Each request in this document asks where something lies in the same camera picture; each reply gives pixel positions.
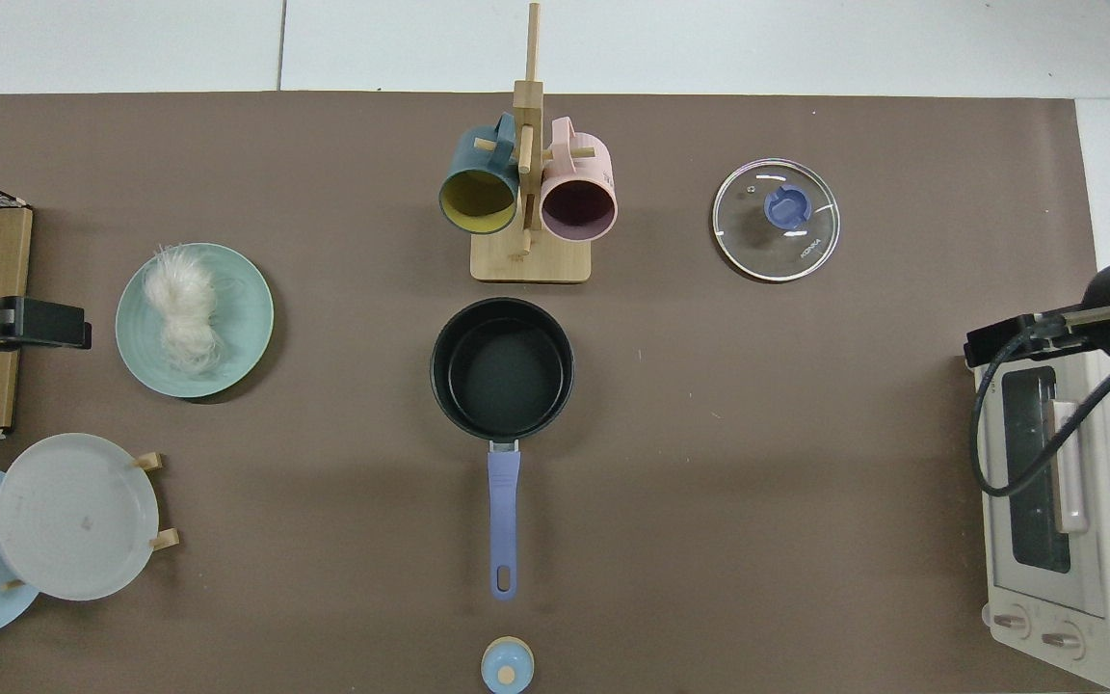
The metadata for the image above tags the white vermicelli bundle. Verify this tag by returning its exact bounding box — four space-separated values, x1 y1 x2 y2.
141 244 228 377

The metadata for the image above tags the glass lid blue knob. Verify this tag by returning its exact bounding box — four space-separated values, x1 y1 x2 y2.
712 158 841 283

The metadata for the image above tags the grey white plate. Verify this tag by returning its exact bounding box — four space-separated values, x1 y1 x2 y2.
0 433 160 602

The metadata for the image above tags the mint green plate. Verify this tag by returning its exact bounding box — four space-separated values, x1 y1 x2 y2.
115 242 275 399

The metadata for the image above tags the wooden plate rack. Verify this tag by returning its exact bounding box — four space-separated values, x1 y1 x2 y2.
0 451 181 591

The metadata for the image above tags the pale toaster oven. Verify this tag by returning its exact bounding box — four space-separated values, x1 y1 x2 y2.
974 347 1110 691

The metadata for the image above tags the brown table cloth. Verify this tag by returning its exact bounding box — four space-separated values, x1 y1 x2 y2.
0 92 1100 694

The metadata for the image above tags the pink mug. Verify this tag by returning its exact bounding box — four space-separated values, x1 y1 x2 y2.
540 117 619 242

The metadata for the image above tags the dark teal mug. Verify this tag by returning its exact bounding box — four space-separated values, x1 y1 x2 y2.
437 113 521 235

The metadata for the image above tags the wooden cup stand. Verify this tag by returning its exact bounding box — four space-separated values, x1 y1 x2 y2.
470 3 595 284

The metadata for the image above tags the small blue round thing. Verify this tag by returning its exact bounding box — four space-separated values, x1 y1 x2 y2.
481 636 536 694

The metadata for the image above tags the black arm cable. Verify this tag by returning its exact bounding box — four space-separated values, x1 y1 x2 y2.
971 318 1110 499

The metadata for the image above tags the black pot lavender handle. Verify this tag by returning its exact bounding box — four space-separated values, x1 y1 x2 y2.
430 297 575 601

